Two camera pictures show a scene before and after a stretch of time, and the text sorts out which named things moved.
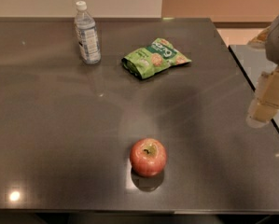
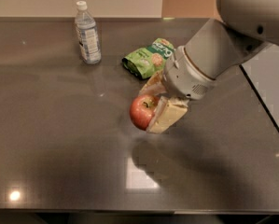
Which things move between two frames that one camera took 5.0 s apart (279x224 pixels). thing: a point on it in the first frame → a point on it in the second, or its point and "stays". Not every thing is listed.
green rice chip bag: [160, 55] stays
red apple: [148, 157] → [142, 109]
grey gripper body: [278, 46] → [186, 76]
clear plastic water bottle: [87, 35] stays
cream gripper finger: [271, 95] → [168, 111]
